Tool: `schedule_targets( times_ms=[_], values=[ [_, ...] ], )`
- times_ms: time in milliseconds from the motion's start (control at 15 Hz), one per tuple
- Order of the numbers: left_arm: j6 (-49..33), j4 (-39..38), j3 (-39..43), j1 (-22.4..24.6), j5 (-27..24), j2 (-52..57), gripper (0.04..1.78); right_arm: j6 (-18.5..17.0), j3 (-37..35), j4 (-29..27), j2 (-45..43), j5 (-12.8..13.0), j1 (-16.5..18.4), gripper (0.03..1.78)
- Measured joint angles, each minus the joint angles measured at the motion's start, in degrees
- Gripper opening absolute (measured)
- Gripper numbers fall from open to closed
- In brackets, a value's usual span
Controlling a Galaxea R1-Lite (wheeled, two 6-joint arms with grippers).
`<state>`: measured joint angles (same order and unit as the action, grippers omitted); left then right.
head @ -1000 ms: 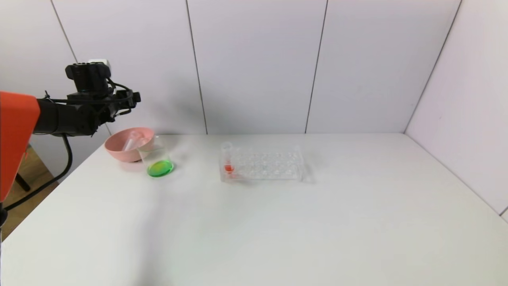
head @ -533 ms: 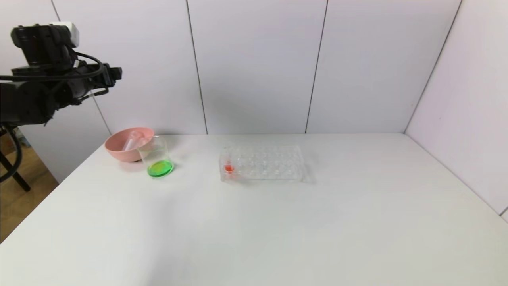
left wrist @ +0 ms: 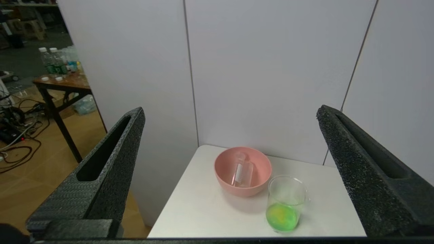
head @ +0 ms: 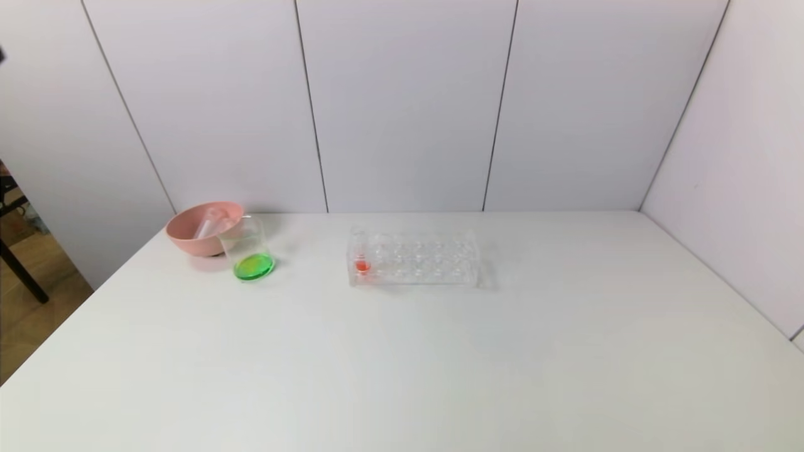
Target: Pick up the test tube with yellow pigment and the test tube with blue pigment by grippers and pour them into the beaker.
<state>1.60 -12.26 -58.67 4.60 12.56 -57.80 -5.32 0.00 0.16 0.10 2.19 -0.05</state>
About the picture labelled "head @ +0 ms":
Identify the clear plastic test tube rack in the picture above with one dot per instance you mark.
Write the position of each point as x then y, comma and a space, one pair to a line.
408, 267

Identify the pink bowl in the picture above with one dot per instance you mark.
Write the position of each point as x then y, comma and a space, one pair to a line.
188, 235

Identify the blue pigment test tube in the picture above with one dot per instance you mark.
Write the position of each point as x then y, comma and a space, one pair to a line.
206, 225

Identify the clear glass beaker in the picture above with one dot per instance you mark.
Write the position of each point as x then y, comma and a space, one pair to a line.
254, 267

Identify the red pigment test tube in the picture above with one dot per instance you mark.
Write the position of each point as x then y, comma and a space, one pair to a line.
362, 267

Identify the black tripod stand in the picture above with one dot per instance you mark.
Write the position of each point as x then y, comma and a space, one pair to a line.
19, 263

